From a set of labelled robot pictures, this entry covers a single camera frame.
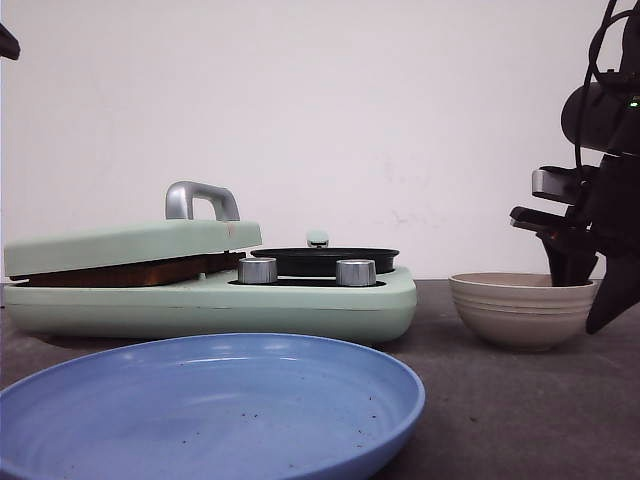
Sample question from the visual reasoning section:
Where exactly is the mint green breakfast maker lid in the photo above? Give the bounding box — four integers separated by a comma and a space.
4, 181, 262, 278

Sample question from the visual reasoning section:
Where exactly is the beige ribbed bowl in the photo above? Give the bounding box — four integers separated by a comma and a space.
449, 272, 598, 351

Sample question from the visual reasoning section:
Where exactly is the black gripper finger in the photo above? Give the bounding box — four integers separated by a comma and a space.
0, 24, 20, 60
585, 255, 639, 334
537, 233, 597, 286

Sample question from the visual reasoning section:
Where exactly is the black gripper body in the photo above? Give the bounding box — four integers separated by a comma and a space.
510, 155, 639, 257

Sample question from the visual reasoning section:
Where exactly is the silver knob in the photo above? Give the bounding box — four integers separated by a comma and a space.
335, 259, 377, 287
238, 257, 278, 285

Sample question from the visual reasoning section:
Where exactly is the mint green breakfast maker base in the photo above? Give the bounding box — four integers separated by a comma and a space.
4, 267, 417, 344

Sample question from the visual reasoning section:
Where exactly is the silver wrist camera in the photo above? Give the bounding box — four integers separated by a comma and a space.
531, 165, 599, 205

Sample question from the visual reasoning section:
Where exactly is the left silver knob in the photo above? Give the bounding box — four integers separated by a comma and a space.
238, 257, 278, 285

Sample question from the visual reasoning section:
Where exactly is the toast slice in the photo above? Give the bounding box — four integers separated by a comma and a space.
10, 252, 246, 288

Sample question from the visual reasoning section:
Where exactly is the blue plate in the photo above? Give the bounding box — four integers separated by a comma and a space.
1, 334, 426, 479

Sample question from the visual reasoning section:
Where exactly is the small black frying pan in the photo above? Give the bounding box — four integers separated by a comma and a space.
250, 235, 399, 277

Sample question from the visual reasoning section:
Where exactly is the right silver knob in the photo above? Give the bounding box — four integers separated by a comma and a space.
335, 259, 377, 287

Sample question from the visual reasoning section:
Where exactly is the grey table cloth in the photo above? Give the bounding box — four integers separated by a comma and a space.
6, 281, 639, 479

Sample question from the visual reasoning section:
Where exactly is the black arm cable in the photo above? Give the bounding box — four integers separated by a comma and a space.
569, 0, 636, 201

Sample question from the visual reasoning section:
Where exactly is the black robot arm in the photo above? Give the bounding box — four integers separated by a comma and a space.
510, 2, 639, 334

